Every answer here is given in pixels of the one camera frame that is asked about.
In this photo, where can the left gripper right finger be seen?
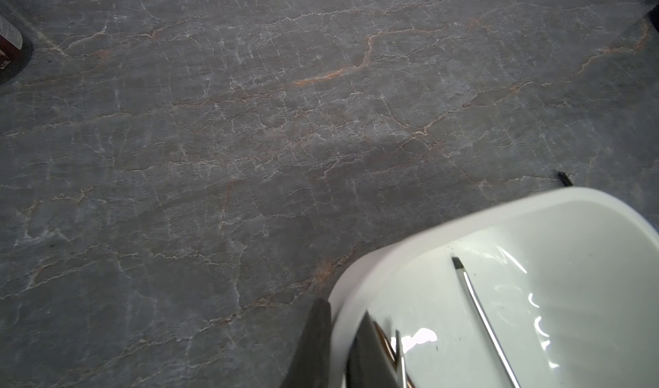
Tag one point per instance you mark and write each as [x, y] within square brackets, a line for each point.
[369, 361]

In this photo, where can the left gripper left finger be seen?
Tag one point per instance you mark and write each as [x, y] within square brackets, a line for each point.
[310, 367]

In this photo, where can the white storage box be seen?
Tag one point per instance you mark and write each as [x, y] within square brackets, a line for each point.
[567, 278]

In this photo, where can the orange black screwdriver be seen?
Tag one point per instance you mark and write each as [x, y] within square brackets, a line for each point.
[564, 179]

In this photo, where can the black jar with label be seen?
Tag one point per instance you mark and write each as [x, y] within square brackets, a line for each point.
[16, 51]

